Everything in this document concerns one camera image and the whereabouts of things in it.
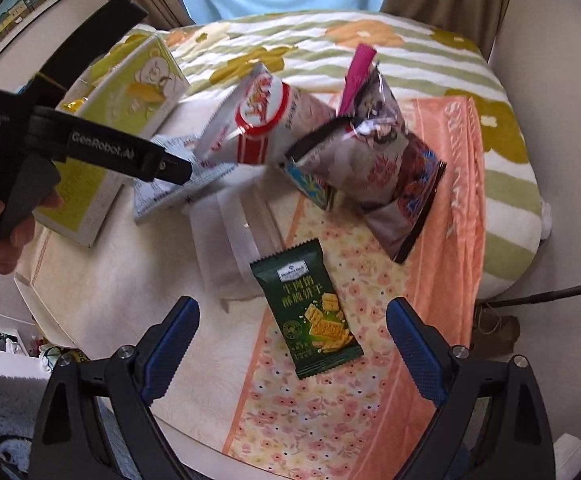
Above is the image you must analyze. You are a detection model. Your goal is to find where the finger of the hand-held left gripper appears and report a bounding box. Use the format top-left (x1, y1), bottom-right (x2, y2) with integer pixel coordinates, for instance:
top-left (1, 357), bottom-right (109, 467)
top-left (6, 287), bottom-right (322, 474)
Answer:
top-left (143, 144), bottom-right (194, 185)
top-left (30, 0), bottom-right (150, 86)

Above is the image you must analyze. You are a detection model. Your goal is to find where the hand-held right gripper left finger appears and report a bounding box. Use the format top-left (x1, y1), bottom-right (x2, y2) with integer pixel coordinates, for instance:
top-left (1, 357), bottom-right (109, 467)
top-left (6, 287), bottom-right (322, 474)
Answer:
top-left (29, 296), bottom-right (201, 480)

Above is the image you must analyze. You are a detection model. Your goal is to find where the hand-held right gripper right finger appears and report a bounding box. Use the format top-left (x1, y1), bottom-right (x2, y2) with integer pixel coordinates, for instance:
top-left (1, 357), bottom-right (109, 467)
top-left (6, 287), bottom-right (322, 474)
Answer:
top-left (385, 297), bottom-right (556, 480)

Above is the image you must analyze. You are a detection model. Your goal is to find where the grey and white snack packet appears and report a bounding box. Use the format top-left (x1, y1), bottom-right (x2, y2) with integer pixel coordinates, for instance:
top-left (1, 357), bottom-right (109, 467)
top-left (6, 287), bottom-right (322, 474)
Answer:
top-left (134, 135), bottom-right (237, 224)

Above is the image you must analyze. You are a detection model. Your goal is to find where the green cardboard box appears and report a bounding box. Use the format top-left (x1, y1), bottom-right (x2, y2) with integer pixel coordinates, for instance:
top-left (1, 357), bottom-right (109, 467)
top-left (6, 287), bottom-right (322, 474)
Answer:
top-left (34, 34), bottom-right (190, 249)

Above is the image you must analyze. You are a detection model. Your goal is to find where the white and red snack packet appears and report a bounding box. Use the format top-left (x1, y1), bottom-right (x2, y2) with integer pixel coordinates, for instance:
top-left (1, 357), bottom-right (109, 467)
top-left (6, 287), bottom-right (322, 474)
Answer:
top-left (197, 62), bottom-right (337, 172)

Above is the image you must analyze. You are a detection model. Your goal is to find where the dark green cracker packet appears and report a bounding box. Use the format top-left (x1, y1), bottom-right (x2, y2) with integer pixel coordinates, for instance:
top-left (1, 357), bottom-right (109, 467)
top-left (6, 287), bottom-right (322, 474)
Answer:
top-left (249, 239), bottom-right (362, 381)

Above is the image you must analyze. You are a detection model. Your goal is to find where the teal snack packet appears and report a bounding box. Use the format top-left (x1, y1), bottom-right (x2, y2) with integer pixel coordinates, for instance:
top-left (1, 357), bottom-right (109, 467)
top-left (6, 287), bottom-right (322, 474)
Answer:
top-left (281, 159), bottom-right (339, 212)

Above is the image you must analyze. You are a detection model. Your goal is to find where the purple snack packet pink top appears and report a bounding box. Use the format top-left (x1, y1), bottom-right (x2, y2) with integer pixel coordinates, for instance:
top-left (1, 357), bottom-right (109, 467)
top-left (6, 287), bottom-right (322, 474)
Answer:
top-left (285, 44), bottom-right (447, 264)

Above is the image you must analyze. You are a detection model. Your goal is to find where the person's left hand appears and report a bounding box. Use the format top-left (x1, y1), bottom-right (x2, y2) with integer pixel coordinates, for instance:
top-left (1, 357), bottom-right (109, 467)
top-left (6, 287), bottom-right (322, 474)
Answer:
top-left (0, 174), bottom-right (64, 282)

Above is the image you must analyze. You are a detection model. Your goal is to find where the pink floral cloth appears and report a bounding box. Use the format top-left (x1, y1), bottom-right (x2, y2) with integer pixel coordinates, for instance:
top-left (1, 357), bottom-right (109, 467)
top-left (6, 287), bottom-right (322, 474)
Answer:
top-left (222, 96), bottom-right (487, 480)

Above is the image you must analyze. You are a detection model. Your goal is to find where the brown bag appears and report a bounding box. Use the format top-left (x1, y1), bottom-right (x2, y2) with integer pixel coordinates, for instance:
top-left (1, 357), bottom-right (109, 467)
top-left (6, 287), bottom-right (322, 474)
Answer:
top-left (474, 305), bottom-right (522, 357)

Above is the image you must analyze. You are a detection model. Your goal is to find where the clear plastic wrapper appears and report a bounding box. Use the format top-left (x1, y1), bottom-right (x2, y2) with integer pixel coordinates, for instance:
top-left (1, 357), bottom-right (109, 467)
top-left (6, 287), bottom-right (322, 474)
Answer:
top-left (184, 189), bottom-right (277, 307)

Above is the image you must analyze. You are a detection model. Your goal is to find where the grey fleece clothing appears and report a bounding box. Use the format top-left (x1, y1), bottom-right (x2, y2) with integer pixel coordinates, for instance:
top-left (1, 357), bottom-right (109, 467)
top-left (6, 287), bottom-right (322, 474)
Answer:
top-left (0, 370), bottom-right (51, 476)

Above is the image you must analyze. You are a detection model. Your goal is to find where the small white cloth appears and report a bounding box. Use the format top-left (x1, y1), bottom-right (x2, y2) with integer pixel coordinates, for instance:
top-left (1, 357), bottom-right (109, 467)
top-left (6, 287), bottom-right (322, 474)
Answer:
top-left (539, 201), bottom-right (554, 239)

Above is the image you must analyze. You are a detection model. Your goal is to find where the green striped floral quilt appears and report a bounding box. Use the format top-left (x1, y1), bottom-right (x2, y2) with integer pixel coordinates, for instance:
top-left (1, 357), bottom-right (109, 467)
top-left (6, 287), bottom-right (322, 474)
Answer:
top-left (120, 10), bottom-right (544, 302)

